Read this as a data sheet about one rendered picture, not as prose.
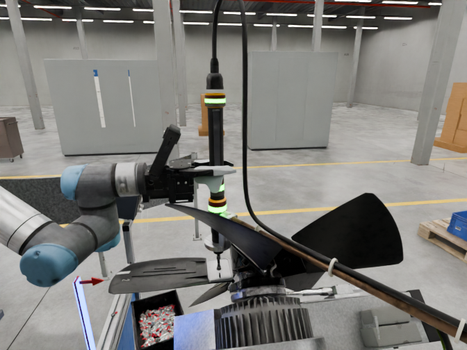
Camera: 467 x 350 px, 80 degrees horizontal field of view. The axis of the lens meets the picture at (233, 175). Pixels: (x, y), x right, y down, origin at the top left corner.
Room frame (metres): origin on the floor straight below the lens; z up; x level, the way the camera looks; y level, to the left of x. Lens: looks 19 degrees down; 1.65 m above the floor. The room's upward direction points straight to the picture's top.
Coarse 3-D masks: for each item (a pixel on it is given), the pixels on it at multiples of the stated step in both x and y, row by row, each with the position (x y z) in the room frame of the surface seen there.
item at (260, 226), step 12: (240, 0) 0.55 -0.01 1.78; (216, 12) 0.60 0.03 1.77; (240, 12) 0.55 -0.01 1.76; (216, 24) 0.60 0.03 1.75; (216, 36) 0.61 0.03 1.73; (216, 48) 0.61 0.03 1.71; (252, 216) 0.52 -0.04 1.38; (264, 228) 0.50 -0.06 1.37; (288, 240) 0.45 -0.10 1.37; (312, 252) 0.42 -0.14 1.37; (336, 264) 0.38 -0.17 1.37; (360, 276) 0.35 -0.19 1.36; (384, 288) 0.33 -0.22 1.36; (408, 300) 0.31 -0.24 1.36; (432, 312) 0.29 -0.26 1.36; (444, 312) 0.28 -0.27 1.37; (456, 324) 0.27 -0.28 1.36; (456, 336) 0.26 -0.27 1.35
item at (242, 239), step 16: (176, 208) 0.47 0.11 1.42; (192, 208) 0.43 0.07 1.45; (208, 224) 0.50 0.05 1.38; (224, 224) 0.42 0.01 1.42; (240, 224) 0.38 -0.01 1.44; (240, 240) 0.45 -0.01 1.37; (256, 240) 0.39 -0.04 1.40; (272, 240) 0.36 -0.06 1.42; (256, 256) 0.46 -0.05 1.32; (272, 256) 0.41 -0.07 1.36
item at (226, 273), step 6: (222, 258) 0.65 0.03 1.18; (210, 264) 0.63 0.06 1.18; (216, 264) 0.63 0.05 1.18; (222, 264) 0.63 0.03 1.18; (228, 264) 0.63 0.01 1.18; (210, 270) 0.60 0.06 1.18; (216, 270) 0.60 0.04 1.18; (222, 270) 0.60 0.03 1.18; (228, 270) 0.60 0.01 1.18; (210, 276) 0.58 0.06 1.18; (216, 276) 0.58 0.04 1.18; (222, 276) 0.58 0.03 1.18; (228, 276) 0.58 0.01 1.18; (210, 282) 0.56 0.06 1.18
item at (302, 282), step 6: (288, 276) 0.70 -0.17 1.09; (294, 276) 0.71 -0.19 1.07; (300, 276) 0.73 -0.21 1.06; (306, 276) 0.75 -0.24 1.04; (312, 276) 0.77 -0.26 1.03; (318, 276) 0.79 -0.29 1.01; (288, 282) 0.70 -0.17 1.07; (294, 282) 0.72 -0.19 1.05; (300, 282) 0.74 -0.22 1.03; (306, 282) 0.76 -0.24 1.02; (312, 282) 0.78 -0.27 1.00; (288, 288) 0.70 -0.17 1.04; (294, 288) 0.72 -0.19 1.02; (300, 288) 0.74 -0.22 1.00; (306, 288) 0.77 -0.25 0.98
